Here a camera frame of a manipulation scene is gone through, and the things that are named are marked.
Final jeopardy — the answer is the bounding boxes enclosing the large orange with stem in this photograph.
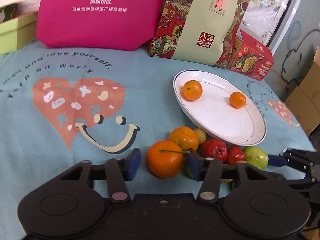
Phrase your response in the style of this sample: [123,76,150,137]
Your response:
[146,140,188,179]

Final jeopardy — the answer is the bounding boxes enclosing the blue printed tablecloth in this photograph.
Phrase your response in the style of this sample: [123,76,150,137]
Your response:
[1,41,313,239]

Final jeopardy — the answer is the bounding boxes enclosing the green gift box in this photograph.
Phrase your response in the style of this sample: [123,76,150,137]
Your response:
[0,2,38,55]

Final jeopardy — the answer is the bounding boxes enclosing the orange tangerine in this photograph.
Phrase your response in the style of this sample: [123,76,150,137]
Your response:
[168,126,199,151]

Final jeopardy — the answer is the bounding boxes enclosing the small red apple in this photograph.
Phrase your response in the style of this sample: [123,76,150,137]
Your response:
[227,145,246,165]

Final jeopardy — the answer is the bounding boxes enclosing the cardboard boxes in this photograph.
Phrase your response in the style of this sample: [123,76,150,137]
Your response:
[285,47,320,135]

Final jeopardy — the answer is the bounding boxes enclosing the tan longan fruit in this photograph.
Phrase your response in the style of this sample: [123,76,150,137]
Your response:
[194,128,207,145]

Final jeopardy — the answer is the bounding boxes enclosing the white oval plate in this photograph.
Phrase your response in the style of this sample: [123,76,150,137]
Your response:
[173,69,267,146]

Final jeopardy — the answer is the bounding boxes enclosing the small orange on plate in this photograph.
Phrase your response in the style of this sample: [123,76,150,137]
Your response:
[181,80,203,101]

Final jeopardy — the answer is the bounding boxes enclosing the green jujube fruit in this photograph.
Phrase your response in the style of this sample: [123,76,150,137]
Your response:
[243,146,268,170]
[184,159,195,180]

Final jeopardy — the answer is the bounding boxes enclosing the red green gift bag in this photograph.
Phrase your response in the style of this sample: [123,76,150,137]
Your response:
[148,0,249,69]

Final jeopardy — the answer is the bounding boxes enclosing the floral white bag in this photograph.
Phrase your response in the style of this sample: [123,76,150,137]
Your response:
[240,0,290,45]

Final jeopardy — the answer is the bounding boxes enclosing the magenta tote bag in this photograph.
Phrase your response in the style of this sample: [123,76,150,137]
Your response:
[36,0,163,51]

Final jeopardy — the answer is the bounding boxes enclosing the small orange right side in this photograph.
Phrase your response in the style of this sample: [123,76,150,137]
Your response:
[229,92,246,109]

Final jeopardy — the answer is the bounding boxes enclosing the large red apple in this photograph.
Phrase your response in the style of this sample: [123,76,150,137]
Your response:
[199,139,228,162]

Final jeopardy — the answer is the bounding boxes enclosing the red cracker box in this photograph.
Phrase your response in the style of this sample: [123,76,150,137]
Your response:
[227,30,274,81]

